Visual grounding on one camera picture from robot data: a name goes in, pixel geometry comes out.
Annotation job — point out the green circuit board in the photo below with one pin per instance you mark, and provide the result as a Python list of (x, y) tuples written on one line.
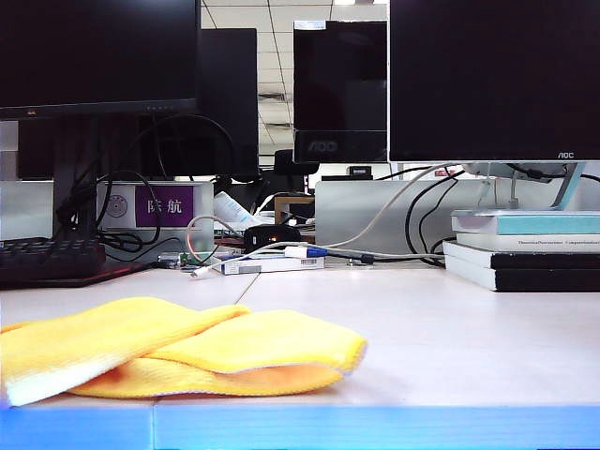
[(194, 260)]

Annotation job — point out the white paper pouch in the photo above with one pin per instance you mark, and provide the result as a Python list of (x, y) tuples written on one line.
[(232, 208)]

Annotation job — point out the plain black monitor back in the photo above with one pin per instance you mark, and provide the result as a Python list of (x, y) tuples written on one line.
[(229, 94)]

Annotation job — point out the purple name sign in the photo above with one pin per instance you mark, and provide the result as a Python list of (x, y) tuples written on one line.
[(164, 218)]

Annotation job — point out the white-spined book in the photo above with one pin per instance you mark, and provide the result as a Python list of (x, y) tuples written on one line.
[(492, 243)]

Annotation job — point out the black-spined book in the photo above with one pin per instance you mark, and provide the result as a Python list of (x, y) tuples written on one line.
[(544, 280), (544, 260)]

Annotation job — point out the teal-spined book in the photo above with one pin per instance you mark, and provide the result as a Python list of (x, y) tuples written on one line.
[(544, 225)]

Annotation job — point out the black monitor stand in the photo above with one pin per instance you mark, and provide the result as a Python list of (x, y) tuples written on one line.
[(75, 164)]

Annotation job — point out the white and blue USB plug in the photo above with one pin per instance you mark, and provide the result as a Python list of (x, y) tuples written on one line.
[(304, 251)]

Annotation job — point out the black power adapter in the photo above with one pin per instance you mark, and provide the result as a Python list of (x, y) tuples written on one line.
[(265, 234)]

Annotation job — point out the black desk mat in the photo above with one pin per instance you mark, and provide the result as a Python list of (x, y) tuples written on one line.
[(119, 271)]

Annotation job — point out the silver monitor stand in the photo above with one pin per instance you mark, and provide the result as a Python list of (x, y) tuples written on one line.
[(569, 187)]

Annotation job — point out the black AOC monitor back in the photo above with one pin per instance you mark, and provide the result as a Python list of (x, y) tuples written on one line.
[(337, 84)]

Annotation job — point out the black monitor with small logo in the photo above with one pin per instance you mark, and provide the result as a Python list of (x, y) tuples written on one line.
[(94, 47)]

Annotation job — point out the white and blue box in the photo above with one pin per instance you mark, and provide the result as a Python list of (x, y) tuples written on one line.
[(281, 265)]

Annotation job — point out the black aoc monitor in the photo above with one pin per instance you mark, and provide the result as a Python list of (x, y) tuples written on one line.
[(337, 84), (492, 70)]

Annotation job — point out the black office chair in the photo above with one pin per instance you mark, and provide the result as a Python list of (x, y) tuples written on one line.
[(286, 161)]

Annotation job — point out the right black AOC monitor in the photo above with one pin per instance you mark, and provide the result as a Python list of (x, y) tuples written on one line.
[(492, 70)]

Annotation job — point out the black keyboard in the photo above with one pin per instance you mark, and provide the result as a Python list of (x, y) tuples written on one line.
[(47, 258)]

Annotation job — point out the wooden box frame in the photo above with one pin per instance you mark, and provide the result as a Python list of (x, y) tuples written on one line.
[(293, 200)]

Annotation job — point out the yellow microfibre rag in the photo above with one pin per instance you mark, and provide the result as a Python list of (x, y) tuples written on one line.
[(262, 342)]

